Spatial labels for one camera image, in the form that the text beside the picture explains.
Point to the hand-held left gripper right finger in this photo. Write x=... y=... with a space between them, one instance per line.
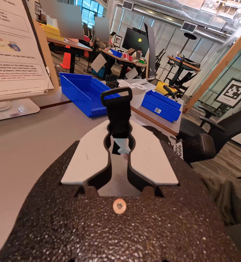
x=151 y=161

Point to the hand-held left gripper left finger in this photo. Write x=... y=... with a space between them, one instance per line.
x=87 y=159

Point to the blue plastic bin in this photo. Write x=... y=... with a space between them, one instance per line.
x=81 y=96

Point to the blue bin with printed tag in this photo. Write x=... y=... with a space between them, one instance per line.
x=163 y=110

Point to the black handheld tool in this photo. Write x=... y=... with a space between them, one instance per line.
x=171 y=92

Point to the yellow plastic bin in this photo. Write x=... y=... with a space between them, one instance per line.
x=51 y=31
x=162 y=87

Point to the white flat device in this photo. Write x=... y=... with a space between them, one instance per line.
x=141 y=86

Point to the white monitor stand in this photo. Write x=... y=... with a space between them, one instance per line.
x=24 y=108

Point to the white paper sheet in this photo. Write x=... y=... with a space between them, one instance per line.
x=126 y=84

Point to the black office chair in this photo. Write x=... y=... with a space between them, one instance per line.
x=239 y=127

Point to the grey cardboard panel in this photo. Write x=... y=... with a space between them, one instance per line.
x=99 y=62

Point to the orange traffic cone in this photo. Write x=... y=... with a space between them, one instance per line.
x=65 y=61

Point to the wooden desk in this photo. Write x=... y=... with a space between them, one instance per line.
x=132 y=62
x=77 y=46

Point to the black standing desk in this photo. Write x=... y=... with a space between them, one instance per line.
x=183 y=63

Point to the camouflage bag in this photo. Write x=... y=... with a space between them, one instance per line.
x=192 y=63

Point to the small red bin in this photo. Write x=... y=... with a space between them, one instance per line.
x=128 y=57

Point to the framed printed tag sign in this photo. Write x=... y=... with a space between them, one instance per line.
x=234 y=92

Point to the small blue bin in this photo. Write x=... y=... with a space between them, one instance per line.
x=116 y=53

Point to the upright black board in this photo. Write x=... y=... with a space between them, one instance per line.
x=151 y=51

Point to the slanted wooden beam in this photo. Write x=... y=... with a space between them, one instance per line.
x=214 y=69

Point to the small printed tag sign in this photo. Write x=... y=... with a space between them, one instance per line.
x=117 y=41

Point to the black floor lamp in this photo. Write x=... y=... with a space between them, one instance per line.
x=190 y=36

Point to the ceiling air vent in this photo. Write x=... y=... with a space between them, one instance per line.
x=189 y=27

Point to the large grid window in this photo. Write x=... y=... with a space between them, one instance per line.
x=91 y=8

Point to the black action camera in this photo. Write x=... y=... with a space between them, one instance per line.
x=111 y=80

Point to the black wall screen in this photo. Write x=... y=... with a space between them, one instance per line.
x=132 y=41

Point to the silver ventilation duct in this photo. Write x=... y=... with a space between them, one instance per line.
x=206 y=33

